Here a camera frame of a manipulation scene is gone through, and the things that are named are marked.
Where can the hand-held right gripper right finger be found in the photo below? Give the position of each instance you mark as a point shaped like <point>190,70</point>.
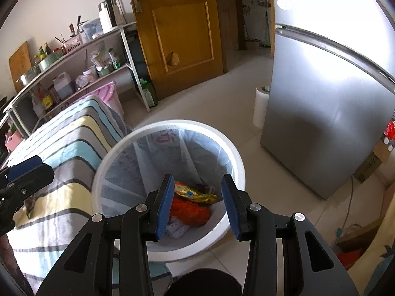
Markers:
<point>231,209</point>

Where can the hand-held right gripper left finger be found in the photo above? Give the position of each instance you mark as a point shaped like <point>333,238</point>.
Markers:
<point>163,209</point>

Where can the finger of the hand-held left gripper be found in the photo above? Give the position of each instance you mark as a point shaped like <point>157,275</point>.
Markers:
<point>37,175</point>
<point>24,165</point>

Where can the white textured paper towel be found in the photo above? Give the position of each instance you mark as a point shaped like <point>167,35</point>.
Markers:
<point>177,228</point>

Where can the brown snack packet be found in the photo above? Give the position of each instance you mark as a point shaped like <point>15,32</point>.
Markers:
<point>29,206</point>

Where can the yellow snack packet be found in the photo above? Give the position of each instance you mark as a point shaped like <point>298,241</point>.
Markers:
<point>194,195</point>

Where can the white round waste bin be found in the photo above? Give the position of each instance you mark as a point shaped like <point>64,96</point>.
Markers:
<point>237,172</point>

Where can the clear plastic bin liner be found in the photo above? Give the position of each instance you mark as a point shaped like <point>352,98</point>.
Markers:
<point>148,160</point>

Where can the pink plastic basket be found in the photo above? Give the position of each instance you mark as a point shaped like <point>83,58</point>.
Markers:
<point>14,140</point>

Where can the striped blanket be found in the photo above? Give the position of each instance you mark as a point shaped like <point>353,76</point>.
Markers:
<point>61,148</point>

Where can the clear plastic bottle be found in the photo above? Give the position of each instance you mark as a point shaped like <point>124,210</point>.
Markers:
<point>37,108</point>

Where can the yellow label oil bottle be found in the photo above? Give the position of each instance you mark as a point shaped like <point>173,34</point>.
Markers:
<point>46,100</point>

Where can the person's dark clothed leg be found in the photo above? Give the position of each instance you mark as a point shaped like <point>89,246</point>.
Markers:
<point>203,283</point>

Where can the plastic jug with dark liquid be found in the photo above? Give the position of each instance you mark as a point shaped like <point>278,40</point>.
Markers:
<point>63,88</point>

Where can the metal pot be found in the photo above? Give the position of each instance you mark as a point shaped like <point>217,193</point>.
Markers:
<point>29,77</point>

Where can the crumpled clear plastic bag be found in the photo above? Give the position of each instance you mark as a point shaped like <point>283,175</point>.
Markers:
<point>81,81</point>

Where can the wooden cutting board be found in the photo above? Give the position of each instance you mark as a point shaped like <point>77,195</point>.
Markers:
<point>20,63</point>

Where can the white paper roll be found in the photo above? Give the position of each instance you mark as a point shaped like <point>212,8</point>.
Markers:
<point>260,108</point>

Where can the green basin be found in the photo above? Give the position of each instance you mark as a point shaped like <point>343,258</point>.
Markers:
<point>49,61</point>

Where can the pink plastic tray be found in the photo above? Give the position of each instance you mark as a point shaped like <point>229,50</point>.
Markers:
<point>108,95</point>

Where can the green sauce bottle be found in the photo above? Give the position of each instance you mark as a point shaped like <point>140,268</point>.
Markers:
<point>42,53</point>

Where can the green detergent bottle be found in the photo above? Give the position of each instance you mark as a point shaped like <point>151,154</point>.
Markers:
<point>149,94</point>

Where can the dark sauce bottle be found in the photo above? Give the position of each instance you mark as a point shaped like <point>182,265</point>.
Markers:
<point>47,50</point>

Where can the white metal shelf rack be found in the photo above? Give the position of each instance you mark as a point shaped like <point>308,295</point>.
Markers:
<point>77,58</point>

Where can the green bowl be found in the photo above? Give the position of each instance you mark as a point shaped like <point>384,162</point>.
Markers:
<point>104,72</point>

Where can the open brown carton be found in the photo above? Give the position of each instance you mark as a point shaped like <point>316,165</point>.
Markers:
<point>355,246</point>

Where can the white plastic bag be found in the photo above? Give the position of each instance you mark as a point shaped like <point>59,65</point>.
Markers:
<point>98,58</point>

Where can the pink utensil basket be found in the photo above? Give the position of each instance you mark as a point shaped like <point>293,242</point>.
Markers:
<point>75,40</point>

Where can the green food packet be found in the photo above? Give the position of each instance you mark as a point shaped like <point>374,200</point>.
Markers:
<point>114,59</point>

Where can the silver refrigerator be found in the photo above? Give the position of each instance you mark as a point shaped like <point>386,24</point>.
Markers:
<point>324,98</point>

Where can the cardboard box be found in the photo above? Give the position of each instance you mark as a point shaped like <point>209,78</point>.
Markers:
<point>370,163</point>

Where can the clear plastic storage box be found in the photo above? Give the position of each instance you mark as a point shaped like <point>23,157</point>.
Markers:
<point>92,30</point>

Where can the black appliance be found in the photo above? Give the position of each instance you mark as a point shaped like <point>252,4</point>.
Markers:
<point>135,58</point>

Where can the yellow printed cloth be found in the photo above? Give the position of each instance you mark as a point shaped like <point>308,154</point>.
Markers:
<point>381,259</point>

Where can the white electric kettle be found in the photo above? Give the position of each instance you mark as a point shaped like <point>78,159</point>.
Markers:
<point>105,20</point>

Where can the grey bucket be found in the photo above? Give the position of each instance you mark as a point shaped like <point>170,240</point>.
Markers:
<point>253,44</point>

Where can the red snack bag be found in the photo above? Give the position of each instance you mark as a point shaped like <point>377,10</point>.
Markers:
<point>389,134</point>

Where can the wooden door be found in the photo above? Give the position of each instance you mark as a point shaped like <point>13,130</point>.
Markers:
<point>179,30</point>

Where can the broom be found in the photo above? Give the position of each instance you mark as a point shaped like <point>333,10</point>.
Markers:
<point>268,30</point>

